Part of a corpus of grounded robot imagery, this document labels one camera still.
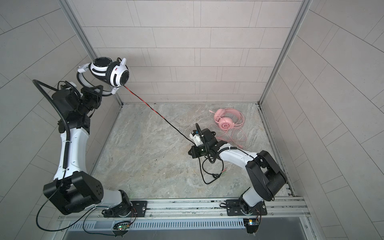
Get aluminium corner post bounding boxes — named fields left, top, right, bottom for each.
left=58, top=1, right=117, bottom=96
left=259, top=0, right=312, bottom=106

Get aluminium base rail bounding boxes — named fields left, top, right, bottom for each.
left=54, top=197, right=311, bottom=223

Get aluminium left corner post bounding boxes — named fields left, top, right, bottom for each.
left=58, top=1, right=117, bottom=96

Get black red braided headphone cable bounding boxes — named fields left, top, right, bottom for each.
left=122, top=84, right=225, bottom=185

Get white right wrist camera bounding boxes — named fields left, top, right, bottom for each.
left=190, top=131, right=203, bottom=147

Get left circuit board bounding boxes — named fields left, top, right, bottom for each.
left=113, top=221, right=132, bottom=232

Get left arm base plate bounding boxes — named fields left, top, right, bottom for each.
left=102, top=201, right=148, bottom=218

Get circuit board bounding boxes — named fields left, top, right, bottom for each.
left=243, top=218, right=260, bottom=234
left=113, top=221, right=132, bottom=232

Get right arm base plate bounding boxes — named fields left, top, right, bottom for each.
left=220, top=200, right=268, bottom=216

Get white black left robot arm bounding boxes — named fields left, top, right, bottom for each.
left=33, top=80, right=133, bottom=218

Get aluminium right corner post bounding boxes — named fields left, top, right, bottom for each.
left=259, top=0, right=312, bottom=106

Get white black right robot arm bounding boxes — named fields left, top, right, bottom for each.
left=188, top=129, right=287, bottom=216

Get pink headphones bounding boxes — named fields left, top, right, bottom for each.
left=210, top=108, right=245, bottom=131

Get right circuit board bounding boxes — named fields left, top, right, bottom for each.
left=243, top=218, right=260, bottom=234

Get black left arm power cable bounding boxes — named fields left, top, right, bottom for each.
left=35, top=176, right=136, bottom=237

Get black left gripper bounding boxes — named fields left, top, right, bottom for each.
left=75, top=84, right=103, bottom=118

